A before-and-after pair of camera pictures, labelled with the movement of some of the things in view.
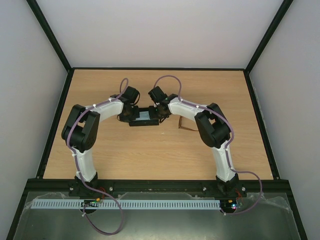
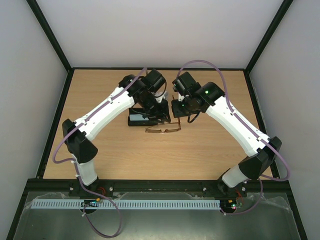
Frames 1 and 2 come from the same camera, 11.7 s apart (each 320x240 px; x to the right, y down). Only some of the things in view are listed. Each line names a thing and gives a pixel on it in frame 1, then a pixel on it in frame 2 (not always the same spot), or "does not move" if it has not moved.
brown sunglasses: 187,124 -> 164,128
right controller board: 228,206 does not move
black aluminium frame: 274,186 does not move
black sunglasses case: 144,122 does not move
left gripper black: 136,115 -> 163,112
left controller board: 91,203 does not move
